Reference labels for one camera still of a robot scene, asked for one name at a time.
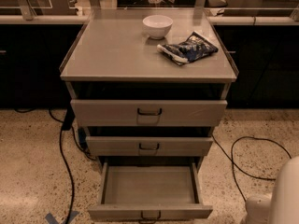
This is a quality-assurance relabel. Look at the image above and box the grey bottom drawer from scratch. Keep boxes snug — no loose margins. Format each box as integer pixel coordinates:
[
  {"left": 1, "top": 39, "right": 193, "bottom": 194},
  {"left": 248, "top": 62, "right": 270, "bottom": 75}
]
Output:
[{"left": 89, "top": 162, "right": 212, "bottom": 223}]

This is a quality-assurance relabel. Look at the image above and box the grey drawer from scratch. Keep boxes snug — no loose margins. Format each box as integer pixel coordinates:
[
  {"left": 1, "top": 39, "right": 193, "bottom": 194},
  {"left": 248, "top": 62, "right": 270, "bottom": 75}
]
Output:
[
  {"left": 89, "top": 162, "right": 212, "bottom": 223},
  {"left": 71, "top": 100, "right": 227, "bottom": 127},
  {"left": 86, "top": 136, "right": 212, "bottom": 157}
]

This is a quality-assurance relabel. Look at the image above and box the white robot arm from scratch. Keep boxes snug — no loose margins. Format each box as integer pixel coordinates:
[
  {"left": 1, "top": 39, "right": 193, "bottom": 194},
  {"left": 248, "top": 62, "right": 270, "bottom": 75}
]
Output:
[{"left": 240, "top": 156, "right": 299, "bottom": 224}]

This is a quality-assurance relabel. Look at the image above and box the grey metal drawer cabinet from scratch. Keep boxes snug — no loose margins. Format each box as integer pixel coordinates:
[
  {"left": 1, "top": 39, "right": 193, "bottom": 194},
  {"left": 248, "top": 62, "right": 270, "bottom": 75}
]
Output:
[{"left": 58, "top": 7, "right": 239, "bottom": 173}]

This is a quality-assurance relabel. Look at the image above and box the grey top drawer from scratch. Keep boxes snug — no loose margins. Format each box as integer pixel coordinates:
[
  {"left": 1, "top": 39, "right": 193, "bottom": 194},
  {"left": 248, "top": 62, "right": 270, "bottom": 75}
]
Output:
[{"left": 71, "top": 100, "right": 227, "bottom": 127}]

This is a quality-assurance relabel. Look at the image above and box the grey middle drawer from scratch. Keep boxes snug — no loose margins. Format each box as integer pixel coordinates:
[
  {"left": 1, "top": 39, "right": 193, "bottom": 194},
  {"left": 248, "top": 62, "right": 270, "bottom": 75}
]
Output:
[{"left": 86, "top": 136, "right": 212, "bottom": 157}]

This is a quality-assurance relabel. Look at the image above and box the blue white snack bag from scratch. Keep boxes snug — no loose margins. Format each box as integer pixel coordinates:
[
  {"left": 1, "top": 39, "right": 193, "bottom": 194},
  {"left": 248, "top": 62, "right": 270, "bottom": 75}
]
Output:
[{"left": 157, "top": 31, "right": 218, "bottom": 65}]

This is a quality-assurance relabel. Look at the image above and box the white ceramic bowl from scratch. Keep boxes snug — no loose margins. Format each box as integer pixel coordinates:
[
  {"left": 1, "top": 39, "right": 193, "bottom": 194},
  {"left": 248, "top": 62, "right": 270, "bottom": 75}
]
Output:
[{"left": 143, "top": 15, "right": 173, "bottom": 39}]

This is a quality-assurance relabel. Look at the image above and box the black counter cabinet right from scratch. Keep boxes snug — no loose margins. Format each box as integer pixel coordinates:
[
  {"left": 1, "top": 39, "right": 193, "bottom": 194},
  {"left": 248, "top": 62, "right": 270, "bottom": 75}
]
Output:
[{"left": 210, "top": 17, "right": 299, "bottom": 109}]

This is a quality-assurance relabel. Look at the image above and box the black counter cabinet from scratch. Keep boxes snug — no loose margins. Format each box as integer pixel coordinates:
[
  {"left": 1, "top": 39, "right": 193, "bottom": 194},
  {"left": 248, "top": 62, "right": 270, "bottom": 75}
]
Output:
[
  {"left": 210, "top": 17, "right": 299, "bottom": 109},
  {"left": 0, "top": 20, "right": 84, "bottom": 108}
]

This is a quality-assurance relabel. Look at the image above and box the black counter cabinet left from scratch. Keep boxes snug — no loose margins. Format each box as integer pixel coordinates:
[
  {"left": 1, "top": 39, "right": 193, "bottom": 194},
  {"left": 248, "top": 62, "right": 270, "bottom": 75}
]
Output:
[{"left": 0, "top": 20, "right": 84, "bottom": 108}]

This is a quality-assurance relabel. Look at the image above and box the black cable left floor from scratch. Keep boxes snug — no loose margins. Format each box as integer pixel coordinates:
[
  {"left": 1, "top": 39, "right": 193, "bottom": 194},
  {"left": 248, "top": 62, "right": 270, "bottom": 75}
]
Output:
[{"left": 13, "top": 106, "right": 94, "bottom": 224}]

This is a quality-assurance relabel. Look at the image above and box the black cable floor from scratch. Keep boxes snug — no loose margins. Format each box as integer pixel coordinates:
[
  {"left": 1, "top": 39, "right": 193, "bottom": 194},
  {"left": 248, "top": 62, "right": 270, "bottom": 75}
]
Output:
[
  {"left": 211, "top": 134, "right": 292, "bottom": 203},
  {"left": 13, "top": 106, "right": 94, "bottom": 224}
]

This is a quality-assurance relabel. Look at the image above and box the black cable right floor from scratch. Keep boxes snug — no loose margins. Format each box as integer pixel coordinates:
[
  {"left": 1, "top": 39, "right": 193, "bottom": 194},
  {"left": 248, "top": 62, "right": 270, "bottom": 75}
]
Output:
[{"left": 211, "top": 134, "right": 292, "bottom": 203}]

